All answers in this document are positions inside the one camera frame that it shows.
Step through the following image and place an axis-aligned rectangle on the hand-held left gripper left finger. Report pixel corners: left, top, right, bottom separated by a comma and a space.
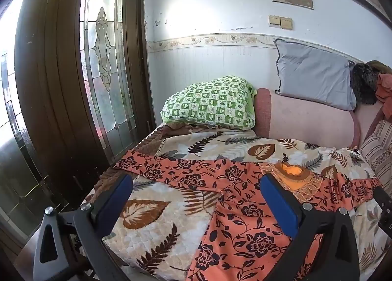
33, 173, 134, 281

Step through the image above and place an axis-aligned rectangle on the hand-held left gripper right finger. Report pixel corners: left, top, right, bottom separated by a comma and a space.
260, 173, 360, 281

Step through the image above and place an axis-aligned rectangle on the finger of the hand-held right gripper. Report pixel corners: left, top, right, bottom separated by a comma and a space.
374, 186, 392, 232

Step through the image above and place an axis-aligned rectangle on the orange floral garment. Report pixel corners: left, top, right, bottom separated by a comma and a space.
114, 149, 382, 281

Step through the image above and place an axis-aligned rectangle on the leaf print blanket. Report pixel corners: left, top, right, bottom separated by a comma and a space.
102, 129, 392, 281

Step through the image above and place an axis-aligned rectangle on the striped cushion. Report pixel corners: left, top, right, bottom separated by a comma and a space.
360, 119, 392, 190

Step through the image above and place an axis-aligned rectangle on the pink quilted cushion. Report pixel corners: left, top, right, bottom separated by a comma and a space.
355, 103, 384, 147

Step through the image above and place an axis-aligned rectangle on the pink quilted bolster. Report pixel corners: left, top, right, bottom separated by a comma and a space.
254, 87, 361, 148

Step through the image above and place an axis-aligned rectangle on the leaded glass door panel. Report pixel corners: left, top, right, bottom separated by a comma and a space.
0, 0, 49, 235
80, 0, 137, 162

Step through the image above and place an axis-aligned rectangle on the rust red cloth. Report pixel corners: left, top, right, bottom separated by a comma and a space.
375, 73, 392, 113

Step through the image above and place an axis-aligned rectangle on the green checked pillow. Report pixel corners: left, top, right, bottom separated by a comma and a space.
160, 76, 258, 130

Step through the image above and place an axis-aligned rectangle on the dark furry cushion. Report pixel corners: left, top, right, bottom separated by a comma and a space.
349, 62, 382, 104

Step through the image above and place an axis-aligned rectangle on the dark wooden door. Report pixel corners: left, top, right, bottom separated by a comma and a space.
0, 0, 160, 281

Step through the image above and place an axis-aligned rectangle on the grey pillow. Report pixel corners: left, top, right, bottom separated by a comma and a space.
274, 38, 357, 111

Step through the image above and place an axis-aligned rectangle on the brown cloth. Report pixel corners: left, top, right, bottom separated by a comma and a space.
366, 61, 392, 75

